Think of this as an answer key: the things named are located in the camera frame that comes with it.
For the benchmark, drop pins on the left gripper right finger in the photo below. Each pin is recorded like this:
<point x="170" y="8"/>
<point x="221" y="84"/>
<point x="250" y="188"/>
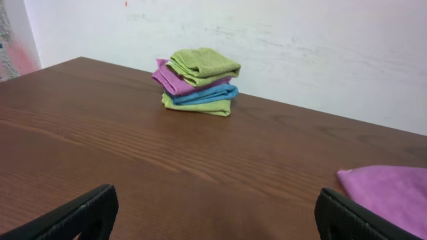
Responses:
<point x="339" y="218"/>

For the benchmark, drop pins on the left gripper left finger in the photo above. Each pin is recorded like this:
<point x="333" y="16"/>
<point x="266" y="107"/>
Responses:
<point x="89" y="216"/>

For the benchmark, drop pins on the purple microfiber cloth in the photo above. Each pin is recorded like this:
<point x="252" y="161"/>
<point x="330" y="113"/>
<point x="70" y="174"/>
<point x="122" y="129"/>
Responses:
<point x="395" y="193"/>

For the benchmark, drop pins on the purple folded cloth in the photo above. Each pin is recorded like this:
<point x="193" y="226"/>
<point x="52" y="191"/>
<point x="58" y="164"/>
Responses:
<point x="175" y="84"/>

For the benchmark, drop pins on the bottom green folded cloth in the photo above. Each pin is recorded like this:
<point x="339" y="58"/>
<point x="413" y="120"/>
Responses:
<point x="220" y="108"/>

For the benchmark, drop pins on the green folded cloth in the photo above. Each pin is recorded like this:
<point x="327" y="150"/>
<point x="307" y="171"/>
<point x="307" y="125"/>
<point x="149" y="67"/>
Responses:
<point x="220" y="108"/>
<point x="199" y="67"/>

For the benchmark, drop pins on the blue folded cloth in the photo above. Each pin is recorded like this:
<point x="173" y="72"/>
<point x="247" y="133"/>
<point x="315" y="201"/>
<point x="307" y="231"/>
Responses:
<point x="224" y="91"/>

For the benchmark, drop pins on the top green folded cloth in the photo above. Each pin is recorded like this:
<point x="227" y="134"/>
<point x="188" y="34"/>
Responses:
<point x="199" y="67"/>

